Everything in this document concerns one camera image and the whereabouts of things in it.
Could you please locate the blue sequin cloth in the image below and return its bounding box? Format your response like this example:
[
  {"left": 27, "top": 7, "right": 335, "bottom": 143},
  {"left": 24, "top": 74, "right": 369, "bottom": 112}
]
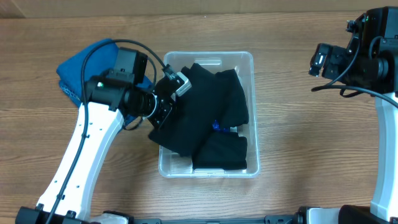
[{"left": 212, "top": 120, "right": 230, "bottom": 133}]

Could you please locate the black cloth long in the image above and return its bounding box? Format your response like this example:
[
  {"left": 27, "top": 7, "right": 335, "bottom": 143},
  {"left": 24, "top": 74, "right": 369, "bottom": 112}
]
[{"left": 215, "top": 70, "right": 249, "bottom": 128}]

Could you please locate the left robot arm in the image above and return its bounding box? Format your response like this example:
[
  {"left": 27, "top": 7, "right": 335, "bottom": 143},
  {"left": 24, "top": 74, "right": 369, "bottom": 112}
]
[{"left": 15, "top": 47, "right": 192, "bottom": 224}]

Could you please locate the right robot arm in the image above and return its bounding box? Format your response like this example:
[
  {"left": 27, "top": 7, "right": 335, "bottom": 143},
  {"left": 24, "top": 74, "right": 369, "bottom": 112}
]
[{"left": 292, "top": 6, "right": 397, "bottom": 223}]

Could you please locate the clear plastic container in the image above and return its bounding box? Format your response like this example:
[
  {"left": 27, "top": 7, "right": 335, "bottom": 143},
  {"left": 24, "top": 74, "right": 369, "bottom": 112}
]
[{"left": 159, "top": 51, "right": 260, "bottom": 179}]

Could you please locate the blue terry towel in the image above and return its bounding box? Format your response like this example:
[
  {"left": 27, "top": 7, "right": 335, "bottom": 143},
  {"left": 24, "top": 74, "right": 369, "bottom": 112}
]
[{"left": 56, "top": 38, "right": 155, "bottom": 125}]

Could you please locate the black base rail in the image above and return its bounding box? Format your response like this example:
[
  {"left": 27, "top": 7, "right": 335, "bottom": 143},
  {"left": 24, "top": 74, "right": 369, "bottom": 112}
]
[{"left": 83, "top": 212, "right": 299, "bottom": 224}]

